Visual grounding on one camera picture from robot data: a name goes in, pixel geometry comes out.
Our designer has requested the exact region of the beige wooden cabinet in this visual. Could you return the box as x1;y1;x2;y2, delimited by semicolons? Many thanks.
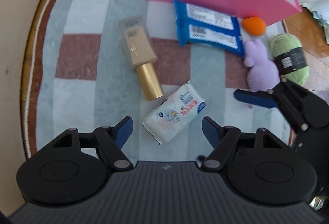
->
1;0;40;215

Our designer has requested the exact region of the purple plush toy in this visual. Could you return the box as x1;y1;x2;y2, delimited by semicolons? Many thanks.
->
243;39;280;92

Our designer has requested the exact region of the white tissue pack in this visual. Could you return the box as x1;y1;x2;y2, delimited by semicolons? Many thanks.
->
142;82;206;144

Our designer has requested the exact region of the green yarn ball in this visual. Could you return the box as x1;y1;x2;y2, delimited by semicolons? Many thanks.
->
269;34;309;86

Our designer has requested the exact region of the striped checkered rug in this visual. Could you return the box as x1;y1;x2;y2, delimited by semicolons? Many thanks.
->
23;0;291;161

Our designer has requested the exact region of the blue wet wipes pack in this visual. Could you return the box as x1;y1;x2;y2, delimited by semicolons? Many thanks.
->
173;0;245;58

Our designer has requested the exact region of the orange makeup sponge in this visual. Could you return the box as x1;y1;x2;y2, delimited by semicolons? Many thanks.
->
241;16;266;36

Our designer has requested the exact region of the gold beige cosmetic tube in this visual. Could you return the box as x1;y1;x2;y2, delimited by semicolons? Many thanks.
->
118;16;163;101

